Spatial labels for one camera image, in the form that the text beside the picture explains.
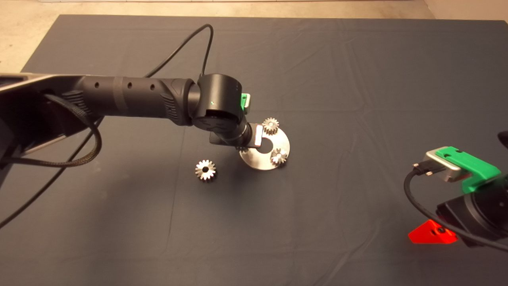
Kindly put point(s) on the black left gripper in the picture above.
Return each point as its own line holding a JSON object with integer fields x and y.
{"x": 240, "y": 135}

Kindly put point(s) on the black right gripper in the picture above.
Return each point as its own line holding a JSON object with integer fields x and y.
{"x": 484, "y": 208}

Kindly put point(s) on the small steel spur gear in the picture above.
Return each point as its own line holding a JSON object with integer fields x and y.
{"x": 243, "y": 149}

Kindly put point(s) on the large steel bevel gear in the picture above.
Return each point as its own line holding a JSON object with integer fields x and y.
{"x": 200, "y": 173}

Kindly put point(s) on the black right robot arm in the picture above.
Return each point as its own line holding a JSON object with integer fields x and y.
{"x": 504, "y": 140}

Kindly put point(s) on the steel gear on plate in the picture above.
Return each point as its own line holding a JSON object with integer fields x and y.
{"x": 271, "y": 127}
{"x": 278, "y": 158}

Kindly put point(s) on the round metal plate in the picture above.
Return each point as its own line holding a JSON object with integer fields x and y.
{"x": 260, "y": 162}

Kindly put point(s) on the dark grey table cloth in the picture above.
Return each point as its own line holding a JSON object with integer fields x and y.
{"x": 317, "y": 79}

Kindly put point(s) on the green left camera mount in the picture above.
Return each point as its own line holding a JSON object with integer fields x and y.
{"x": 243, "y": 102}

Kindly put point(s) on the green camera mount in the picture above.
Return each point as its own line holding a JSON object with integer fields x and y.
{"x": 471, "y": 163}
{"x": 243, "y": 102}

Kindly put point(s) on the grey left camera box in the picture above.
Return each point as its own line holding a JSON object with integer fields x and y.
{"x": 249, "y": 102}

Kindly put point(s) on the grey camera box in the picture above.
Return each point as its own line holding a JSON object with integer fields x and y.
{"x": 435, "y": 161}
{"x": 249, "y": 102}

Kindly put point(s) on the grey right camera box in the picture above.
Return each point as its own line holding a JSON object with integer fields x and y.
{"x": 435, "y": 161}

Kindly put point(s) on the green right camera mount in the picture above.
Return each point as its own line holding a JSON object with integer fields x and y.
{"x": 471, "y": 163}

